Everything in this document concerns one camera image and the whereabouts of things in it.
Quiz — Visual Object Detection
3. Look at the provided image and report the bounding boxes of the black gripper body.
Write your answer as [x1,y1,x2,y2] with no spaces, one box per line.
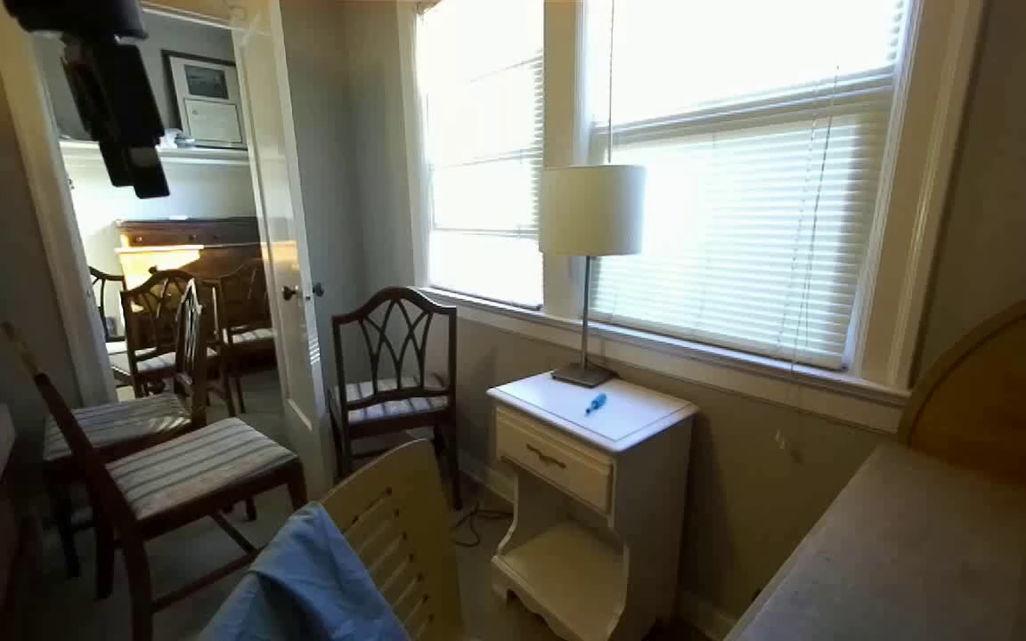
[4,0,167,198]

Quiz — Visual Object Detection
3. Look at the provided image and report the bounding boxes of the framed picture on shelf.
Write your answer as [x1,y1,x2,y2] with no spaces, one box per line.
[165,50,241,145]

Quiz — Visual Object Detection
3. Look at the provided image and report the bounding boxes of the far dining chair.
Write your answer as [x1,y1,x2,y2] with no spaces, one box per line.
[119,271,188,394]

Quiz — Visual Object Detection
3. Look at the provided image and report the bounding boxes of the white open door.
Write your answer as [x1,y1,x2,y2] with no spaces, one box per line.
[231,0,332,494]

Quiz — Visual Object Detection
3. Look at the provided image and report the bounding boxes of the dark chair by window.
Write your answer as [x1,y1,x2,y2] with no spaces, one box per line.
[326,285,460,503]

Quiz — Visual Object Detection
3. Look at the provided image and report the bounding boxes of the dark chair striped seat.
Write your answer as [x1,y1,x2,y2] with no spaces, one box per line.
[4,323,305,641]

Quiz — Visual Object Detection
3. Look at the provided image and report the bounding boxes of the white table lamp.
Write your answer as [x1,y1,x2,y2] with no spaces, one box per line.
[534,160,647,393]

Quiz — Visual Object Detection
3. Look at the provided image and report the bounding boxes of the light wooden slatted chair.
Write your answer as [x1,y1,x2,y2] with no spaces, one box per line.
[320,443,461,641]

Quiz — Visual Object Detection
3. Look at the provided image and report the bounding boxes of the blue cloth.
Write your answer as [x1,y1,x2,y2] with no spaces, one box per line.
[200,507,407,641]

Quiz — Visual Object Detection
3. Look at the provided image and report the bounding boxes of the white window blinds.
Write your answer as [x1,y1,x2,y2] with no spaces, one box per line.
[415,0,910,372]

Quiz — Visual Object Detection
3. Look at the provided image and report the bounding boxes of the white nightstand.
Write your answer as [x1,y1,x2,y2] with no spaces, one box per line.
[489,373,693,641]

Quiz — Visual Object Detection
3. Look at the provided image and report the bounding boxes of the wooden roll-top desk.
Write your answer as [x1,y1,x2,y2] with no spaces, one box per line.
[721,298,1026,641]

